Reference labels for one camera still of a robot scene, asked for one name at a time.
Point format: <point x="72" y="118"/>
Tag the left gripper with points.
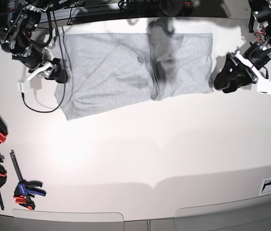
<point x="239" y="71"/>

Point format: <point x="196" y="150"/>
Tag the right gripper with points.
<point x="51" y="71"/>

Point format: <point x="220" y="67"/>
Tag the grey T-shirt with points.
<point x="113" y="70"/>

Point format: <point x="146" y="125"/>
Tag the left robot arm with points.
<point x="260" y="26"/>

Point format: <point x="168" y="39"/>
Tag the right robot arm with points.
<point x="32" y="54"/>

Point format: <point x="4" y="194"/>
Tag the blue bar clamp on table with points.
<point x="25" y="190"/>

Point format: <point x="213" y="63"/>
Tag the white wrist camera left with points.
<point x="264" y="86"/>

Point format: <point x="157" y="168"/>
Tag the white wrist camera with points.
<point x="25" y="85"/>
<point x="264" y="86"/>

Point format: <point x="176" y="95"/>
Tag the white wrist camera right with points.
<point x="25" y="85"/>

